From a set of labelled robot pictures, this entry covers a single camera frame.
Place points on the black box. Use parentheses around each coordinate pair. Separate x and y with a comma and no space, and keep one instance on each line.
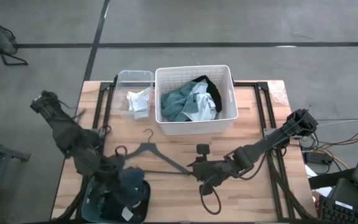
(346,189)

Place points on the black power adapter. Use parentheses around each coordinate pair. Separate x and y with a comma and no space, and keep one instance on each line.
(317,158)

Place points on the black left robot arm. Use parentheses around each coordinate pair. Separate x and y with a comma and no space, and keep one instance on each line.
(64,130)

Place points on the dark navy cloth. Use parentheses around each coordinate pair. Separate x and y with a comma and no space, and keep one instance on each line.
(132,183)

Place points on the teal plastic bin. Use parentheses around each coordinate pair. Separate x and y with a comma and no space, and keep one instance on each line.
(87,205)

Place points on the clear plastic bin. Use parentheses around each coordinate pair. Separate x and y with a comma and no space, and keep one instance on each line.
(123,84)

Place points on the green flower-patterned cloth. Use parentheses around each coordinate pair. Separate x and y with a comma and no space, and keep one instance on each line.
(174,104)

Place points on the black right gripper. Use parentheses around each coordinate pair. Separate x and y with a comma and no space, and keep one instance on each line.
(211,169)

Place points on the black clothes hanger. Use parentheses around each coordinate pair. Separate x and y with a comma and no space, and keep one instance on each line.
(149,147)

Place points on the black flat bar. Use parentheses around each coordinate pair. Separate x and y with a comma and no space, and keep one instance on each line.
(328,180)

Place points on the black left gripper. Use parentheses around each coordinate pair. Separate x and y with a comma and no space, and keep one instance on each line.
(110,169)

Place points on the white paper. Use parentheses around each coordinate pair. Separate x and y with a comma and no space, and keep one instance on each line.
(311,171)

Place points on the white perforated plastic basket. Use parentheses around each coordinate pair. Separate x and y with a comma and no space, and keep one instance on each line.
(197,127)

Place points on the large white cloth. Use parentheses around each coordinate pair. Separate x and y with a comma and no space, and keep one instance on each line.
(202,107)

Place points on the black keyboard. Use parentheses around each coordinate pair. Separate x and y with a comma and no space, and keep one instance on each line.
(340,214)

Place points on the clear plastic film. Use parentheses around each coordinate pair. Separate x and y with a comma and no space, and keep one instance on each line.
(278,93)

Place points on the white cloth with round logo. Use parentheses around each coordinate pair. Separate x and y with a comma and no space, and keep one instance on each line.
(138,99)

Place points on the black cloth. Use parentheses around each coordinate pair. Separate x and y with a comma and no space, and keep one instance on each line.
(214,91)

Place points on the black table frame rails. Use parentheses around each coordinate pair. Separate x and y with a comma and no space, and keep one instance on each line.
(283,186)
(99,102)

